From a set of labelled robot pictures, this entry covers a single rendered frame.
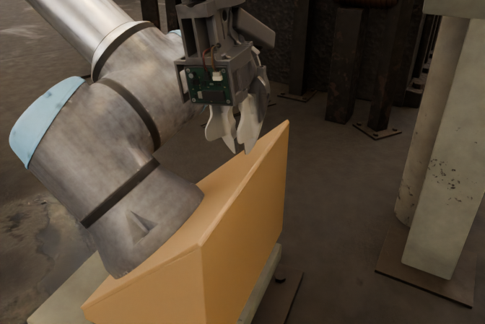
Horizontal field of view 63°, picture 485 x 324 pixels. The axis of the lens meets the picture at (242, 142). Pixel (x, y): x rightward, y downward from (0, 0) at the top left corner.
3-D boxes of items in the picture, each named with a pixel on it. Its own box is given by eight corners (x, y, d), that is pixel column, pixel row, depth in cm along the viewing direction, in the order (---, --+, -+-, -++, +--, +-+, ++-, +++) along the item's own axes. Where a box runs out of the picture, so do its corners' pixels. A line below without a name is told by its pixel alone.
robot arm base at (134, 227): (157, 256, 51) (104, 200, 50) (95, 292, 63) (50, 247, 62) (221, 177, 66) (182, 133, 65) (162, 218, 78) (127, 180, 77)
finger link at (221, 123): (201, 166, 53) (192, 102, 48) (221, 145, 57) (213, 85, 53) (222, 169, 52) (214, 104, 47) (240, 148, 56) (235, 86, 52)
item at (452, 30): (398, 195, 109) (449, -2, 82) (446, 210, 104) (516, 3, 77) (389, 221, 100) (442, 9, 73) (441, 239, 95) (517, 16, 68)
